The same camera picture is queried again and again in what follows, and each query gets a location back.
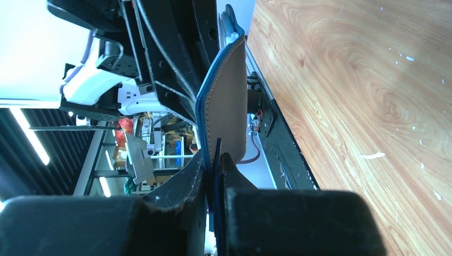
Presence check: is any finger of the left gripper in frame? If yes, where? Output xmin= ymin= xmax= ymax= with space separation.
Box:
xmin=120 ymin=1 xmax=219 ymax=121

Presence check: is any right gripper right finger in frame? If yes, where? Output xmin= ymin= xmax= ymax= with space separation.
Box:
xmin=219 ymin=153 xmax=387 ymax=255

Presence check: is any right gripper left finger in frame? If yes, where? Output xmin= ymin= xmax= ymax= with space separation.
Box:
xmin=1 ymin=153 xmax=206 ymax=255

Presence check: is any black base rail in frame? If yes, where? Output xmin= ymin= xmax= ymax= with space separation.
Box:
xmin=247 ymin=71 xmax=320 ymax=191

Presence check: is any dark blue card holder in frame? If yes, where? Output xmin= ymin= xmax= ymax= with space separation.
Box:
xmin=196 ymin=4 xmax=247 ymax=255

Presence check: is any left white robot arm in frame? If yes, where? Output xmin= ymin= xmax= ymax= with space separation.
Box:
xmin=1 ymin=1 xmax=219 ymax=123

